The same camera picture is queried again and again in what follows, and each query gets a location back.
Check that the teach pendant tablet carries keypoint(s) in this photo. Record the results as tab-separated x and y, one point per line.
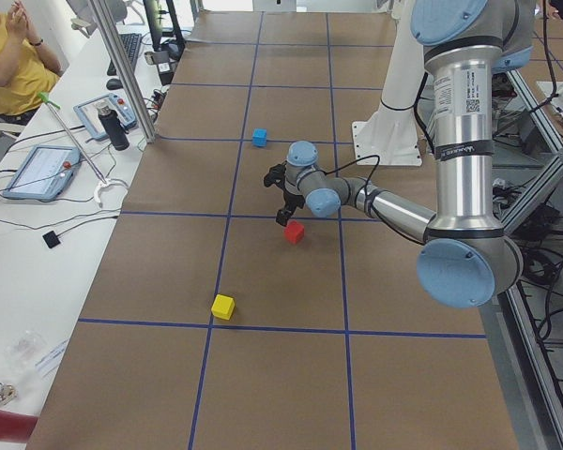
44	174
90	111

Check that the aluminium frame post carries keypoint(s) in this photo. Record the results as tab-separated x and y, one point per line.
110	36

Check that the reacher grabber stick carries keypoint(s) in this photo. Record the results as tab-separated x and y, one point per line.
104	182

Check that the aluminium truss frame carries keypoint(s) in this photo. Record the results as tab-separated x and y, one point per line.
529	158

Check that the black keyboard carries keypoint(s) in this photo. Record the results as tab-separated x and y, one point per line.
131	44

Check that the black water bottle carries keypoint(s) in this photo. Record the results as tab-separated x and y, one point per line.
112	126

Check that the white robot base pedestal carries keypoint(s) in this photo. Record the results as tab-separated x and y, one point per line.
390	137

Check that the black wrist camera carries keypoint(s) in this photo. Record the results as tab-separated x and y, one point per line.
275	176

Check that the black computer mouse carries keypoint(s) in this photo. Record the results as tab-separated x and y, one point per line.
114	84

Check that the person in yellow shirt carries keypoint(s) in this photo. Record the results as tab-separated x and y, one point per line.
28	66

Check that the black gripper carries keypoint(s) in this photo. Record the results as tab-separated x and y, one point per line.
290	195

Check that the yellow cube block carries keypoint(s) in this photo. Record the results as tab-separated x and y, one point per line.
223	307

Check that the red cylinder object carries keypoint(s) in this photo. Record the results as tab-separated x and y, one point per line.
16	427

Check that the far teach pendant tablet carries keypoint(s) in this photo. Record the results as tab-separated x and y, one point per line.
90	111

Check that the red cube block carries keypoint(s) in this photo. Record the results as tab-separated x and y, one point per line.
294	232

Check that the white side table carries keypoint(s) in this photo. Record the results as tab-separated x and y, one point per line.
43	289

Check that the near teach pendant tablet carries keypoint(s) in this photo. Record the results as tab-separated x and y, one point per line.
44	174

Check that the clear plastic bag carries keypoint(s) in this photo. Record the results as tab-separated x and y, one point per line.
24	350

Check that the blue cube block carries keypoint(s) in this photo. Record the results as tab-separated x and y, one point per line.
259	137

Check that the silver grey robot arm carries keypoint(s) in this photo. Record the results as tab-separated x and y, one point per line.
466	258

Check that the small black square device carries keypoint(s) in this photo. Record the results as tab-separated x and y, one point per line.
51	239

